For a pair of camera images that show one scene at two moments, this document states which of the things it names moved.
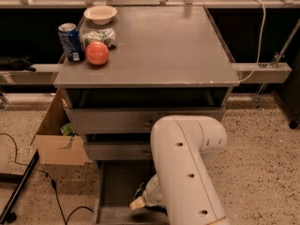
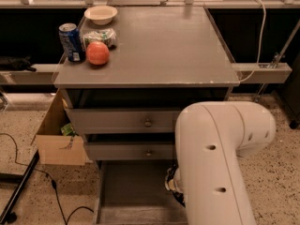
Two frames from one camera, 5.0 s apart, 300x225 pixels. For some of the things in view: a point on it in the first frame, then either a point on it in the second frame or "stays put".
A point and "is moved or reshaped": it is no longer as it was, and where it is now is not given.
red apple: x=97 y=53 stays put
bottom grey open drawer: x=116 y=181 stays put
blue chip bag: x=141 y=188 is moved or reshaped
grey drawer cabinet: x=168 y=61 stays put
